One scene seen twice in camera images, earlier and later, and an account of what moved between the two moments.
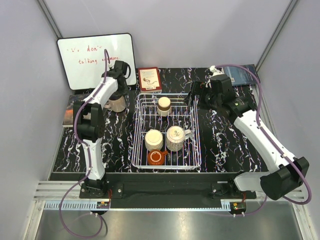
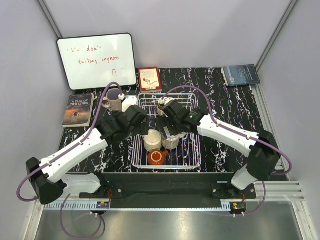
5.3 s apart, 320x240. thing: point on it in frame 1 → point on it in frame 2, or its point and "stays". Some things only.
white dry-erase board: [83, 58] stays
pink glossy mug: [117, 105] stays
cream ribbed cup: [153, 140] stays
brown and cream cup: [164, 108] stays
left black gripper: [123, 92] → [143, 129]
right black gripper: [196, 89] → [166, 121]
